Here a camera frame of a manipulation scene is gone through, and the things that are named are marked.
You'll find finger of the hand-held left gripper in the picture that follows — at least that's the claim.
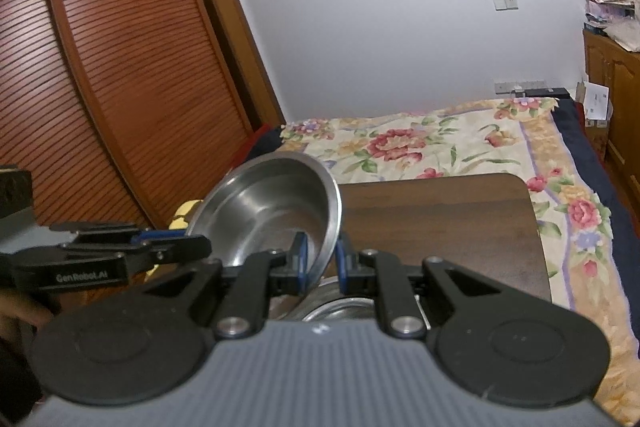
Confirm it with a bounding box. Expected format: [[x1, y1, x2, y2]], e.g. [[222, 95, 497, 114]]
[[50, 222, 186, 244], [62, 234, 213, 273]]

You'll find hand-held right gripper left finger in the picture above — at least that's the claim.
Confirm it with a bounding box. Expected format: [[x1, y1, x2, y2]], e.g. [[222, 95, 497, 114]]
[[140, 232, 309, 340]]

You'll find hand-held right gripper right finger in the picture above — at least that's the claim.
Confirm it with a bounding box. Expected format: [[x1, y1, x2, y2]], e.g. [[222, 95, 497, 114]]
[[336, 234, 503, 339]]

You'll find large steel bowl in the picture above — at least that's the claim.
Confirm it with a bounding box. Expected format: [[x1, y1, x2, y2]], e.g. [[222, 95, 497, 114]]
[[272, 277, 433, 324]]

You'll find deep steel bowl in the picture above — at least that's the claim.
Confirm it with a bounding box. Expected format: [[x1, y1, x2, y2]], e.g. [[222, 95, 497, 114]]
[[185, 152, 344, 290]]

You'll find person's left hand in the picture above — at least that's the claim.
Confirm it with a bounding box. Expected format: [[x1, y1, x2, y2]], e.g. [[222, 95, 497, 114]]
[[0, 293, 56, 333]]

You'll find red cloth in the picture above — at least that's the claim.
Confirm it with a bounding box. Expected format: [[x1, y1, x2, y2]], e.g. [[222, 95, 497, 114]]
[[234, 124, 268, 170]]

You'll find wooden louvered wardrobe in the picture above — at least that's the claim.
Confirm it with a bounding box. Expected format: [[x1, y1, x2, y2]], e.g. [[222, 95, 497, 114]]
[[0, 0, 257, 230]]

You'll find wooden door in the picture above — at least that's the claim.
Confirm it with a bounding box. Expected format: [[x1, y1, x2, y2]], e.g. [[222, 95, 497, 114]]
[[192, 0, 287, 132]]

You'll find grey power strip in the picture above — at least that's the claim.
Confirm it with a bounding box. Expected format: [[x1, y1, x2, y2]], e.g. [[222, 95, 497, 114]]
[[495, 80, 548, 95]]

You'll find black flat device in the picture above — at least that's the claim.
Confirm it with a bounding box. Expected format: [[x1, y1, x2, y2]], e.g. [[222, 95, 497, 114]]
[[515, 88, 571, 100]]

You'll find white paper bag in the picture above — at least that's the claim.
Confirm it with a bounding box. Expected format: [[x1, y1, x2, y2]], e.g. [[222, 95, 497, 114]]
[[575, 80, 612, 128]]

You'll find wooden cabinet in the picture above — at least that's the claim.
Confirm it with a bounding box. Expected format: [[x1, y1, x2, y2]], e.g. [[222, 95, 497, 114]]
[[582, 29, 640, 188]]

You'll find pile of printed cloth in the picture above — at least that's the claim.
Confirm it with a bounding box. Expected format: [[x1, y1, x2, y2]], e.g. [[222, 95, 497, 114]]
[[582, 0, 637, 25]]

